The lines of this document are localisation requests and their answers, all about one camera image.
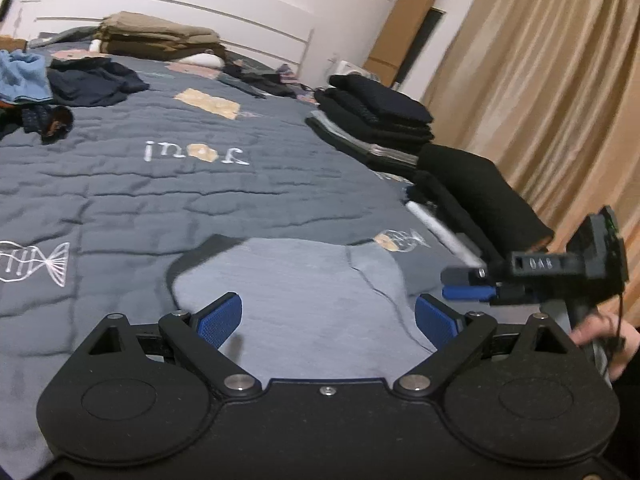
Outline light blue denim garment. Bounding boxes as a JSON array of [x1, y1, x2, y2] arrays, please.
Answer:
[[0, 50, 54, 107]]

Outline white folded cloth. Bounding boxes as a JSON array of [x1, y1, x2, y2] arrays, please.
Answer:
[[405, 201, 487, 268]]

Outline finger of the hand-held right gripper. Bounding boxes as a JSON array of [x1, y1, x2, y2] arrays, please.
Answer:
[[442, 285, 501, 304], [440, 266, 490, 284]]

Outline grey sweatshirt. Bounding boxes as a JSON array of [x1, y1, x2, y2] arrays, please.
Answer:
[[166, 234, 437, 381]]

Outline dark grey crumpled garment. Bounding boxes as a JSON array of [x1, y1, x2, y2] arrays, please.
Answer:
[[220, 61, 301, 99]]

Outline folded khaki blankets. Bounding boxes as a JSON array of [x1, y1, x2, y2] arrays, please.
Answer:
[[92, 11, 228, 61]]

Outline person's right hand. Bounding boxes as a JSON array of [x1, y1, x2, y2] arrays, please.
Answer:
[[570, 311, 640, 382]]

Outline black cable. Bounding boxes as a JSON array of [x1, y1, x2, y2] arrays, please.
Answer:
[[614, 292, 626, 353]]

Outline black folded garment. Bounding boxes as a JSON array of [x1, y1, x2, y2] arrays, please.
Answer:
[[405, 144, 556, 262]]

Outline grey printed bed quilt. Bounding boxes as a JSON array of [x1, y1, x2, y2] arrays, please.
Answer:
[[0, 40, 501, 466]]

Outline beige curtain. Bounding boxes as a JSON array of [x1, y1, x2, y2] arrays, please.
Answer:
[[420, 0, 640, 328]]

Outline dark dotted garment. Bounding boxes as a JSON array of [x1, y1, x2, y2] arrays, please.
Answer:
[[0, 104, 76, 145]]

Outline stack of folded dark clothes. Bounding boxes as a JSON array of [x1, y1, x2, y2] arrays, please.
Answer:
[[305, 74, 435, 171]]

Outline navy garment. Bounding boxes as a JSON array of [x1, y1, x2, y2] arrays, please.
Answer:
[[47, 56, 151, 109]]

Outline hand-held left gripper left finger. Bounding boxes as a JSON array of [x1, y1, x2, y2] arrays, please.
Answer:
[[72, 292, 263, 401]]

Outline white headboard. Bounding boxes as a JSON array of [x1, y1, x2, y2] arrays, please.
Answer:
[[10, 0, 316, 72]]

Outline tall cardboard roll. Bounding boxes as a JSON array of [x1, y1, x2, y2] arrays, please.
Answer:
[[362, 0, 445, 87]]

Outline white appliance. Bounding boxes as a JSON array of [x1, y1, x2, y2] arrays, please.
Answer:
[[330, 59, 373, 80]]

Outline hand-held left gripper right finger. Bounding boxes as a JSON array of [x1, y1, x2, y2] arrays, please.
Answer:
[[393, 292, 576, 401]]

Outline white pillow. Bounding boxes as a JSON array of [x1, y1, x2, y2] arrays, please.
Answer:
[[177, 52, 224, 69]]

